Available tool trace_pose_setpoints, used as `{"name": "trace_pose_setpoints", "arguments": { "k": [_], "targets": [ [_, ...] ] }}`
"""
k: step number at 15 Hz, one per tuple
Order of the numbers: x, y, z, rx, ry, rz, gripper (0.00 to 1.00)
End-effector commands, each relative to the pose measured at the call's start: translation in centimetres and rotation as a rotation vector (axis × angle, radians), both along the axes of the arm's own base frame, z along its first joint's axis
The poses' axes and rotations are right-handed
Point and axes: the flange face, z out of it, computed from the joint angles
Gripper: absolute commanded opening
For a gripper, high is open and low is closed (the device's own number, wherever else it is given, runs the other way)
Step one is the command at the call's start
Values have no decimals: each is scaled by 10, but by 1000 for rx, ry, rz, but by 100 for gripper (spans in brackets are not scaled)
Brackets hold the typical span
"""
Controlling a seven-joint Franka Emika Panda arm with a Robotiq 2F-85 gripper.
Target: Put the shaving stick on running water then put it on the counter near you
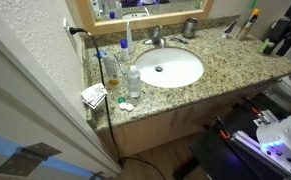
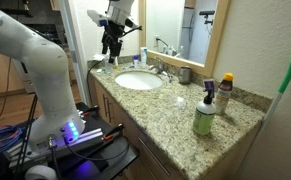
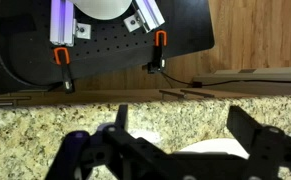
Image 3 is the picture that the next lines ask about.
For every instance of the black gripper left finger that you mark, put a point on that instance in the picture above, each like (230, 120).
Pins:
(111, 145)

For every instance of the orange black clamp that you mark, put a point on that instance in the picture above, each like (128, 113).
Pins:
(157, 65)
(62, 59)

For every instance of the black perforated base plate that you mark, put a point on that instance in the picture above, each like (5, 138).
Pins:
(26, 53)

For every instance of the orange black clamp far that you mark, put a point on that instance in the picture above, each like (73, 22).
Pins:
(157, 65)

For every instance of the aluminium extrusion rail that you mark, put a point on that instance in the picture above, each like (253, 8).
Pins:
(62, 23)
(148, 14)

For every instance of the white oval sink basin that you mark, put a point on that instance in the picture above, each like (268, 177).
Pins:
(218, 145)

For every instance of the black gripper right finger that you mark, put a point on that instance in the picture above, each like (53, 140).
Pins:
(269, 148)

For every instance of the orange black clamp near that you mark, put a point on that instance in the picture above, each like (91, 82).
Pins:
(62, 59)

